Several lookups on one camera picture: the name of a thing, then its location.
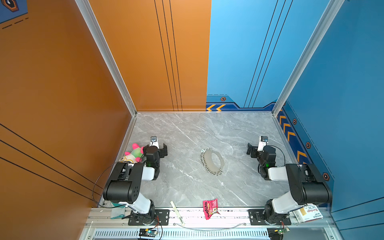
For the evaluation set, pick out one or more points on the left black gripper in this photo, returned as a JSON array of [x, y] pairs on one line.
[[162, 152]]

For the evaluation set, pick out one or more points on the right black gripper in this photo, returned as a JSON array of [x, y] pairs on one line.
[[254, 150]]

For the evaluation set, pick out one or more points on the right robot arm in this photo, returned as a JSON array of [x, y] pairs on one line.
[[306, 186]]

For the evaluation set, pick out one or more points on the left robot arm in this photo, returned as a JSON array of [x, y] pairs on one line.
[[124, 183]]

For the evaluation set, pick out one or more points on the pink green plush toy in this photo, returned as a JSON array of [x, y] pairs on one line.
[[135, 156]]

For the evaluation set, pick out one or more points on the pink snack packet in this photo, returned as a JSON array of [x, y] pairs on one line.
[[210, 208]]

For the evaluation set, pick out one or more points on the left circuit board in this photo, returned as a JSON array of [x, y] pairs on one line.
[[148, 234]]

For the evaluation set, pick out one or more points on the circuit board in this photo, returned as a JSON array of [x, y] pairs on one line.
[[277, 234], [148, 234]]

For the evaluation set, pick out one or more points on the red white bandage box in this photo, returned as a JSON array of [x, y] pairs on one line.
[[308, 213]]

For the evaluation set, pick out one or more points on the right circuit board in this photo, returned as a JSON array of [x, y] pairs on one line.
[[277, 234]]

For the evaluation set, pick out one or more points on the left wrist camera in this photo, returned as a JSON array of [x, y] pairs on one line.
[[154, 141]]

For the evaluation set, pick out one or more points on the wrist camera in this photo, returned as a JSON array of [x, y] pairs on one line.
[[263, 140], [154, 141]]

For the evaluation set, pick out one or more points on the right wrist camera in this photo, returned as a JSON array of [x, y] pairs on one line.
[[263, 140]]

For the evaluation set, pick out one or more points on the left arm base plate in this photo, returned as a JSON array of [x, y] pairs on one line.
[[161, 216]]

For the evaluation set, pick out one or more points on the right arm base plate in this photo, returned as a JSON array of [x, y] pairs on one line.
[[259, 217]]

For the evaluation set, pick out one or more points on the aluminium front rail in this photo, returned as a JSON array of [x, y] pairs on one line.
[[100, 226]]

